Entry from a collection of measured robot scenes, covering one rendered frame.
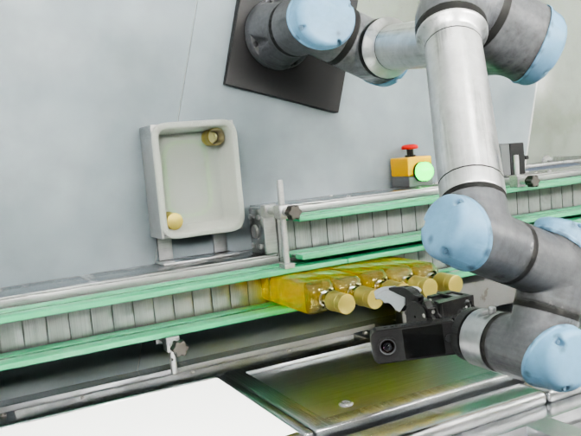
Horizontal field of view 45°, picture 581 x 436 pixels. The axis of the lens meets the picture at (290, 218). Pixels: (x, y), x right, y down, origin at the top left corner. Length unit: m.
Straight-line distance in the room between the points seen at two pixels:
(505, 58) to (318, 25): 0.41
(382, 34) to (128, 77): 0.50
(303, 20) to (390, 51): 0.17
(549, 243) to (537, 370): 0.14
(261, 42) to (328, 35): 0.20
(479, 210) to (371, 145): 0.93
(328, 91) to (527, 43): 0.64
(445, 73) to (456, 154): 0.13
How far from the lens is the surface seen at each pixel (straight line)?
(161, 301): 1.34
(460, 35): 0.95
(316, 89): 1.59
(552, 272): 0.84
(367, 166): 1.67
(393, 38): 1.31
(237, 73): 1.51
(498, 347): 0.87
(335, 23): 1.36
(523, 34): 1.06
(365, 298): 1.20
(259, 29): 1.48
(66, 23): 1.45
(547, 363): 0.83
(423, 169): 1.63
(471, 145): 0.83
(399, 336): 0.95
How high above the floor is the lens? 2.14
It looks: 63 degrees down
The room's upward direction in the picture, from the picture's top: 95 degrees clockwise
